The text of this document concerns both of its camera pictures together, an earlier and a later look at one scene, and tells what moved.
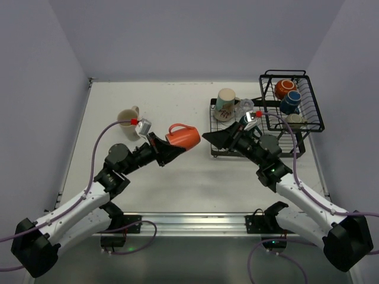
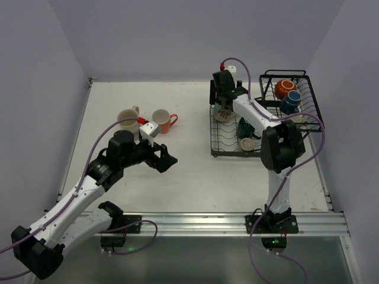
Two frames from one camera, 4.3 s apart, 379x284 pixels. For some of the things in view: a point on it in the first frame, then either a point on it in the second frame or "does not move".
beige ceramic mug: (128, 131) does not move
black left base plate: (122, 220) does not move
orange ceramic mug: (188, 138) to (163, 118)
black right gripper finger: (221, 139) to (212, 92)
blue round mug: (290, 103) does not move
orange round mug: (283, 87) does not move
